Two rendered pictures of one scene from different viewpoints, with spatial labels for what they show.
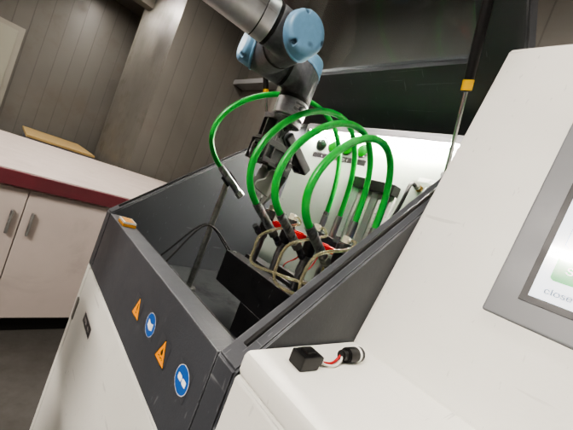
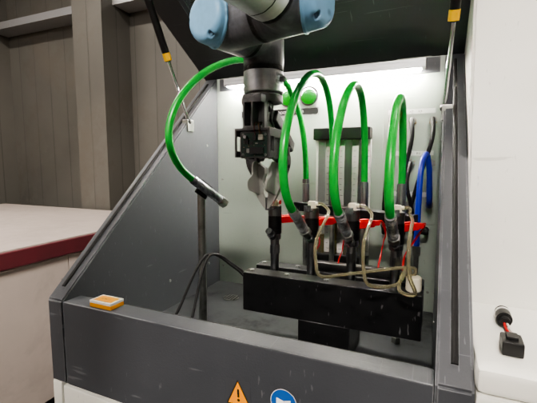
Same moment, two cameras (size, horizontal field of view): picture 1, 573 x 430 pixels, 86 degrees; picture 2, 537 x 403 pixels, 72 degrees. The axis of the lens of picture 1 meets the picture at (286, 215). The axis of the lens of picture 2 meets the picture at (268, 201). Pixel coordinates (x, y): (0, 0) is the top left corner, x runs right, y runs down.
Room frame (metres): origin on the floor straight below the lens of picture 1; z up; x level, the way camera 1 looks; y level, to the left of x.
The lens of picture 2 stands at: (0.07, 0.35, 1.20)
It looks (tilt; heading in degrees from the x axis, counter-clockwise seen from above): 6 degrees down; 337
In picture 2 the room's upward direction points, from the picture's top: straight up
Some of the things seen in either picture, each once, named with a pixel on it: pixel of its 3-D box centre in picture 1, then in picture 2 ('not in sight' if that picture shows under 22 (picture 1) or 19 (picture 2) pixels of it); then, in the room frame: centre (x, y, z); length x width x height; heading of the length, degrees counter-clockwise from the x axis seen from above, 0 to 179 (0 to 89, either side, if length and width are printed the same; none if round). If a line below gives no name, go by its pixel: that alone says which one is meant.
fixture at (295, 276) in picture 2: (269, 310); (329, 311); (0.68, -0.04, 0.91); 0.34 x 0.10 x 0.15; 43
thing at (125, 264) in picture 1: (141, 294); (214, 377); (0.60, 0.21, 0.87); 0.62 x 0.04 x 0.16; 43
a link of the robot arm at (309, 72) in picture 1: (300, 78); (262, 41); (0.73, 0.08, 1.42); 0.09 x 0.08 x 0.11; 120
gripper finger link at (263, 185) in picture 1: (263, 187); (270, 185); (0.72, 0.07, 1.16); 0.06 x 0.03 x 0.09; 133
